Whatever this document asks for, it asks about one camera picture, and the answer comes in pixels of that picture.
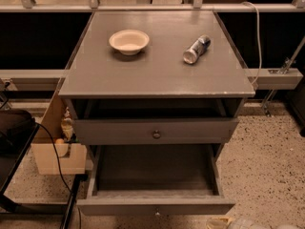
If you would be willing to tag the black cart with bag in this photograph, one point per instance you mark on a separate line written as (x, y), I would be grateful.
(17, 130)

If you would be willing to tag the aluminium frame rail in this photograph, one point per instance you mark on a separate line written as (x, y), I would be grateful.
(32, 80)

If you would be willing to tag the grey drawer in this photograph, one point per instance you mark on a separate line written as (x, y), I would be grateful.
(155, 180)
(155, 121)

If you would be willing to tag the cardboard box with items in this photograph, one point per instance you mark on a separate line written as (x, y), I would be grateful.
(52, 152)

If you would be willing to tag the grey wooden drawer cabinet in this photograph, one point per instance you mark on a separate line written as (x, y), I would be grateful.
(158, 71)

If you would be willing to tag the grey top drawer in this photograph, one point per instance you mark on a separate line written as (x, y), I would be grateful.
(155, 121)

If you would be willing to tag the silver blue drink can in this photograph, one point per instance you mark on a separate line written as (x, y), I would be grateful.
(198, 48)

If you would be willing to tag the white paper bowl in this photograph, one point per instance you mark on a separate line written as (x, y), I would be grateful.
(129, 42)

